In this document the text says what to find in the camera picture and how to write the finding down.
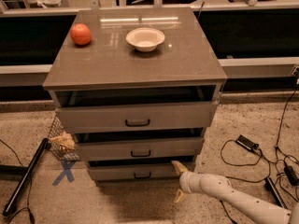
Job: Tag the black power adapter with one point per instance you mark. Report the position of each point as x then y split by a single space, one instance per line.
290 173
246 143

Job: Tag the white bowl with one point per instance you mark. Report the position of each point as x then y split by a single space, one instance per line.
145 39

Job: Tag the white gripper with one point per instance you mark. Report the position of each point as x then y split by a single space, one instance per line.
186 181

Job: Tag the grey drawer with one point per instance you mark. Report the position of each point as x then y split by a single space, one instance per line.
125 118
133 172
139 149

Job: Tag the black bar left floor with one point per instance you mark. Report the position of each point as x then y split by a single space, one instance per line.
26 173

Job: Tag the grey bottom drawer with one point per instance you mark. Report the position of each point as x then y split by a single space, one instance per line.
133 172

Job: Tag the blue tape cross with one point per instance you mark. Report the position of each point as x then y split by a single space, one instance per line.
65 173

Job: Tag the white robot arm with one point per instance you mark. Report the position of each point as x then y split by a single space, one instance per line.
219 187

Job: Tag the orange fruit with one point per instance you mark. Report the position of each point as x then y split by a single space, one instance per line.
80 34

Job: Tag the grey top drawer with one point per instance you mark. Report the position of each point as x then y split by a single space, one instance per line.
125 118

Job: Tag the black bar floor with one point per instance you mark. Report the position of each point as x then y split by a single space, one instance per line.
270 186
26 173

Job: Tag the crumpled paper piece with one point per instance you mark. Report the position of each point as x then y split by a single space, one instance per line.
64 141

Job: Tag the grey middle drawer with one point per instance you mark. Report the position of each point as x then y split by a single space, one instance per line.
139 149

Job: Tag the black bar right floor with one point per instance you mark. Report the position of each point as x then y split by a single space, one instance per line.
270 186

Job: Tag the grey drawer cabinet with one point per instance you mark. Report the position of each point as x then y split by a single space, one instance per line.
110 71

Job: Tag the black wire mesh basket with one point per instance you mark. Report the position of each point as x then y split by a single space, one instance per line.
56 129

